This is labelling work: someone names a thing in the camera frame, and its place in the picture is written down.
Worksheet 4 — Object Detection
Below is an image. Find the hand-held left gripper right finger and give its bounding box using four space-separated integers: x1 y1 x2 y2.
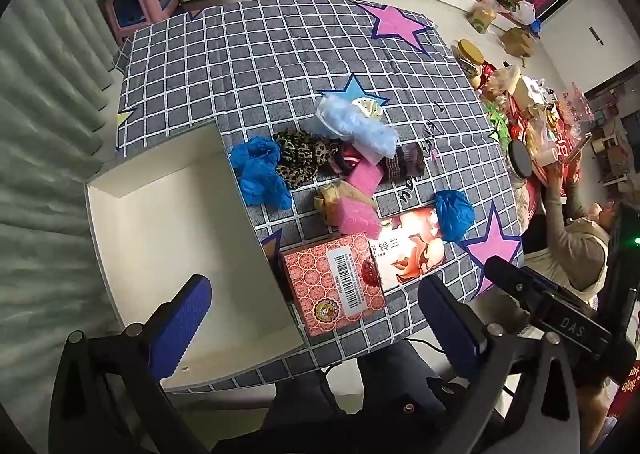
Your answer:
416 275 597 454

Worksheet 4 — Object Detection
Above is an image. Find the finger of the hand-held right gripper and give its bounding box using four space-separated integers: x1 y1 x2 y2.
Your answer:
484 255 546 315
520 266 571 300

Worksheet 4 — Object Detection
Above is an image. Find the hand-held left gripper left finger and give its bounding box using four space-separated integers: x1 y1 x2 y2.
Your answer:
47 274 213 454

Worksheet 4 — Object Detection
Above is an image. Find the blue mesh cloth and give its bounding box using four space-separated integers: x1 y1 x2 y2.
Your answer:
434 189 476 243
229 135 293 211

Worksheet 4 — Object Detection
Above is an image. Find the white storage box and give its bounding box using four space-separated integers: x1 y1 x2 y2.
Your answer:
84 121 307 392

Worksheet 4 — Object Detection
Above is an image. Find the pink foam piece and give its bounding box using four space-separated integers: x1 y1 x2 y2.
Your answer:
336 199 382 239
346 160 385 197

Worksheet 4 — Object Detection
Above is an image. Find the beige sock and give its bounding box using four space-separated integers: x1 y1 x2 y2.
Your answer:
314 180 378 225

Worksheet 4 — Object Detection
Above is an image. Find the leopard print cloth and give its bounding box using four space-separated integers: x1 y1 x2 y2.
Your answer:
272 129 343 190

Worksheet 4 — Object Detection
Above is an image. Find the light blue fluffy cloth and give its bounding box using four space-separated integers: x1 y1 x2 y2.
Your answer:
314 95 400 160

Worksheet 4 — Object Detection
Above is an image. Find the flat picture gift box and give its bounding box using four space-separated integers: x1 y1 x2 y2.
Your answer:
370 206 447 292

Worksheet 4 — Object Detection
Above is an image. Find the black round disc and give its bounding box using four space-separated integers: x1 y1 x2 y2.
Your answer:
507 139 533 181

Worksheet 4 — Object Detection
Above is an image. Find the red patterned cardboard box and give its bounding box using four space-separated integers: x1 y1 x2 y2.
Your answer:
279 231 387 337

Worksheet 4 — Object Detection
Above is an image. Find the white dotted cloth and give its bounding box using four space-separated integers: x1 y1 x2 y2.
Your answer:
350 96 383 122

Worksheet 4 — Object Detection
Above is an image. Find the jar with yellow lid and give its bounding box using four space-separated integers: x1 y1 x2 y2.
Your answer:
452 38 488 77

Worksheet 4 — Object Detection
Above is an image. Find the brown cardboard box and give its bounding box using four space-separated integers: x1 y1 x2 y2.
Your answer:
500 28 536 59

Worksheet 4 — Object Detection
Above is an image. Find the green curtain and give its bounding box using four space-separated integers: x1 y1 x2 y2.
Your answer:
0 0 121 435

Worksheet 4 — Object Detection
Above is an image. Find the yellow bag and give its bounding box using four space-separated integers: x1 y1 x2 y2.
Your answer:
470 4 501 35

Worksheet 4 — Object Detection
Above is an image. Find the white bag with flowers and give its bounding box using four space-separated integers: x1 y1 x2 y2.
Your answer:
495 0 536 27

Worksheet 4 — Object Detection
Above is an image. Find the grey checkered star blanket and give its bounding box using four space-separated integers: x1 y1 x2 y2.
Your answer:
112 0 526 385

